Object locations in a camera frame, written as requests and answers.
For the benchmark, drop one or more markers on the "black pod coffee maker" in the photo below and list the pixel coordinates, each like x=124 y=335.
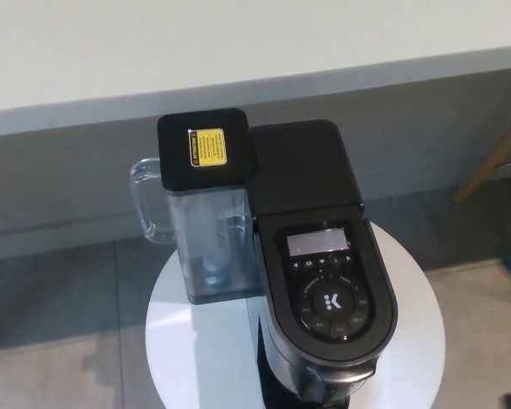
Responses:
x=306 y=170

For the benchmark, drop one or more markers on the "clear water tank black lid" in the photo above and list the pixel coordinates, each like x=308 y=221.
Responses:
x=204 y=149

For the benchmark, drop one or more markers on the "slanted wooden leg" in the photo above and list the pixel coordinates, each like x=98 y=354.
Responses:
x=492 y=162

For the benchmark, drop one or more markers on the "round white side table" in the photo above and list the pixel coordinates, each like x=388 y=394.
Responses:
x=196 y=349

